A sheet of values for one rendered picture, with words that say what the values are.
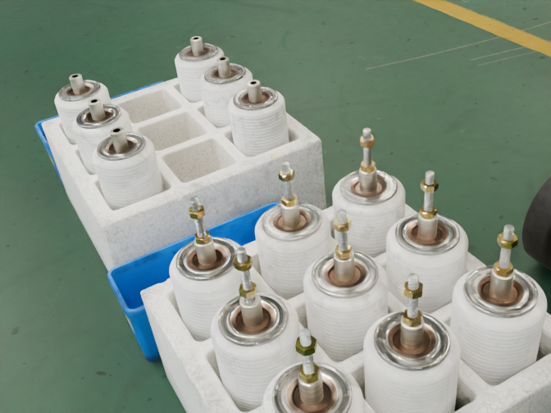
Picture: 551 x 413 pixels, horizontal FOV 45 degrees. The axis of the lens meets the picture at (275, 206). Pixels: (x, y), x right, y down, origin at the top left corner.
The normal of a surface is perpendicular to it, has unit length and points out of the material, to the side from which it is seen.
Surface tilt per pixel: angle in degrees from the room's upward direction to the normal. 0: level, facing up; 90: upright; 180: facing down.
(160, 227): 90
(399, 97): 0
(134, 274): 88
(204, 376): 0
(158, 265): 88
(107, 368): 0
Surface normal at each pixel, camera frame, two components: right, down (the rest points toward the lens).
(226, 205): 0.48, 0.49
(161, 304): -0.11, -0.79
